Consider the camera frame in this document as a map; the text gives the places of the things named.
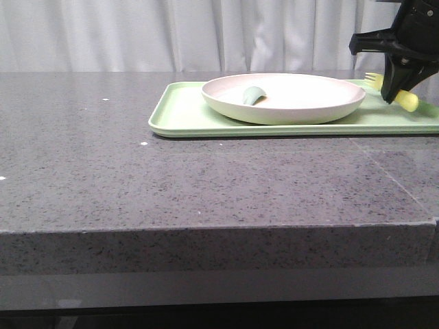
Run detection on yellow plastic fork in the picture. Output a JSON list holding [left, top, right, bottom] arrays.
[[364, 72, 420, 112]]

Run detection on light green plastic tray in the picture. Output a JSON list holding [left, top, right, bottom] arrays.
[[148, 80, 438, 138]]

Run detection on grey pleated curtain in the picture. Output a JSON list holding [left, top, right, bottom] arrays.
[[1, 1, 399, 72]]

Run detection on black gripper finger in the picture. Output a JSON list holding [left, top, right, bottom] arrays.
[[407, 60, 438, 90], [381, 53, 422, 103]]

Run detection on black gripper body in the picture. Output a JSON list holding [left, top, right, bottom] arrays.
[[349, 0, 438, 62]]

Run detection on pale green plastic spoon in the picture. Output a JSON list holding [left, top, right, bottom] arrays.
[[243, 86, 266, 106]]

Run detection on white round plate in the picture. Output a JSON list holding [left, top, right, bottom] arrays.
[[202, 73, 366, 125]]

